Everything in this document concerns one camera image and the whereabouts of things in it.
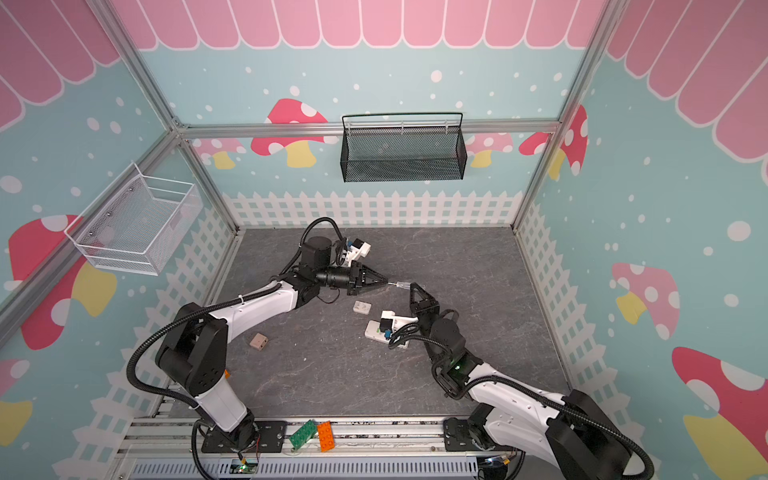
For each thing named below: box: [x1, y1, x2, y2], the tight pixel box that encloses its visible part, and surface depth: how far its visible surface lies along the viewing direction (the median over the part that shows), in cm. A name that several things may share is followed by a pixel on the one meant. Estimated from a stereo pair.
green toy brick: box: [289, 419, 317, 451], surface depth 76 cm
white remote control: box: [364, 320, 390, 344], surface depth 93 cm
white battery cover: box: [353, 300, 372, 315], surface depth 99 cm
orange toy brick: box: [318, 421, 335, 452], surface depth 76 cm
